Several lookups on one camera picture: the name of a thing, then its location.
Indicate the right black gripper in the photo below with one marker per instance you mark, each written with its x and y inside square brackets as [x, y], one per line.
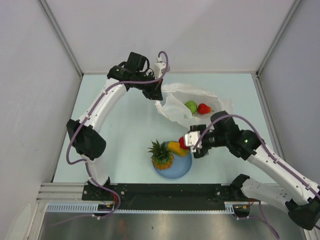
[201, 152]

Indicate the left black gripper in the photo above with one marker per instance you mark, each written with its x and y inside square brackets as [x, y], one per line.
[155, 93]

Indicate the white plastic bag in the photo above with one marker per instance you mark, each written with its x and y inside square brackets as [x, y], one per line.
[177, 94]

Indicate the fake red fruit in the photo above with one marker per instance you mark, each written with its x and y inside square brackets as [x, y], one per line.
[182, 144]

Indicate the fake mango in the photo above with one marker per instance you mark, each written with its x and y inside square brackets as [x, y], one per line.
[175, 148]

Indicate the fake pineapple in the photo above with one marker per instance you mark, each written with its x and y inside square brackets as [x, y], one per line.
[162, 158]

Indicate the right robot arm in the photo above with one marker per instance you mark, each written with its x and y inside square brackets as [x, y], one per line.
[294, 194]

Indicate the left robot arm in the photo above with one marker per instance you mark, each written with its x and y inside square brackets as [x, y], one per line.
[86, 144]

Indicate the fake red wax apple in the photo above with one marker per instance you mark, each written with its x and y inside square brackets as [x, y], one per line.
[204, 109]

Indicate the fake green fruit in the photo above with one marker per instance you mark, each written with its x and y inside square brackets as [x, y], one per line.
[192, 106]

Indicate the blue plastic plate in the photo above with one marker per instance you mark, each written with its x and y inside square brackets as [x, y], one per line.
[179, 168]

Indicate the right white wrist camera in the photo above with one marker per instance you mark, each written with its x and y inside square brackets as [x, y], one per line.
[192, 141]

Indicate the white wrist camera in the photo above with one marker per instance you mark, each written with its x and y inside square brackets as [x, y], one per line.
[160, 67]
[192, 141]

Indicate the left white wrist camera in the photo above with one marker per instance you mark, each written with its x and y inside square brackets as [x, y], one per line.
[160, 67]

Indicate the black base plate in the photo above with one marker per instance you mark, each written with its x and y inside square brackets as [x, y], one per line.
[168, 197]

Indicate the white slotted cable duct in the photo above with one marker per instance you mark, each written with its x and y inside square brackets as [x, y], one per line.
[95, 208]

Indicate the aluminium frame rail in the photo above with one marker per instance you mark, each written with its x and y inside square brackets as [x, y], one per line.
[73, 191]

